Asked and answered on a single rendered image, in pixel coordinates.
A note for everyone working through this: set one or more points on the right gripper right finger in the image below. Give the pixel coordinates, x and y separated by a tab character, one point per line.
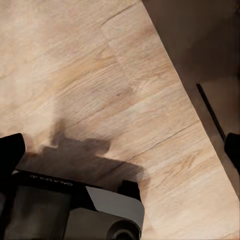
232	149

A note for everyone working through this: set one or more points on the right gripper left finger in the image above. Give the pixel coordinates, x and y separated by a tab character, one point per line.
12	149

